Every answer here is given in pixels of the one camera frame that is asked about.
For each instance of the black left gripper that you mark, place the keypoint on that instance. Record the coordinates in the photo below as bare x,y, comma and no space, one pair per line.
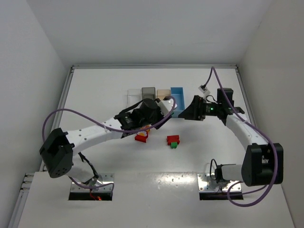
163,119

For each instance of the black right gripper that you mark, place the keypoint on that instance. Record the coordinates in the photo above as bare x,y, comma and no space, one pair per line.
201,110

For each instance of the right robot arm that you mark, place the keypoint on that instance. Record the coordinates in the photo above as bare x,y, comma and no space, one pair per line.
262,162

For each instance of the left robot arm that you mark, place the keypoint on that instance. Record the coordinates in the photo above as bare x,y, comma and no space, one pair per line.
62,151

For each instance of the yellow butterfly lego piece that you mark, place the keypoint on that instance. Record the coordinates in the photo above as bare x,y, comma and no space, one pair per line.
145,129

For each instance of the smoke grey plastic container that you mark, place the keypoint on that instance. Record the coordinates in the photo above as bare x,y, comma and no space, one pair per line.
148,92

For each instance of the clear plastic container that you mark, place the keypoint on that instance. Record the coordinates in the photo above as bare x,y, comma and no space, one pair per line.
134,96

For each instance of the tan plastic container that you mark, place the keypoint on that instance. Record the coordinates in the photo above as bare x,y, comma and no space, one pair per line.
163,93

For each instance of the blue plastic container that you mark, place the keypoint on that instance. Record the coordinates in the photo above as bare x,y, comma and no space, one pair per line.
178,94

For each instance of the red flower lego piece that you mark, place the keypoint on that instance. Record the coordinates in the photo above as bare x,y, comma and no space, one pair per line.
142,136

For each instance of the red lego brick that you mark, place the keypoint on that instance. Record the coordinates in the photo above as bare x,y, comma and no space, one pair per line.
172,139

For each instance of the small green lego brick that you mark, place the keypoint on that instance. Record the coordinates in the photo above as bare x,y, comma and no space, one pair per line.
174,145

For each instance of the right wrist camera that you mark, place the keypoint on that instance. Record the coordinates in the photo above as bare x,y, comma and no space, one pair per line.
204,89

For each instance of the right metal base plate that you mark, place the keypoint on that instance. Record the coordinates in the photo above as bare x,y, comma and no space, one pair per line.
206,184

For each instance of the metal base plate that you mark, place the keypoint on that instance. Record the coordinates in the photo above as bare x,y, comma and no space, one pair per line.
104,184
206,184

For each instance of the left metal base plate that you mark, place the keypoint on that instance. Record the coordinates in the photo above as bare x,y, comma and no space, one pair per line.
104,184

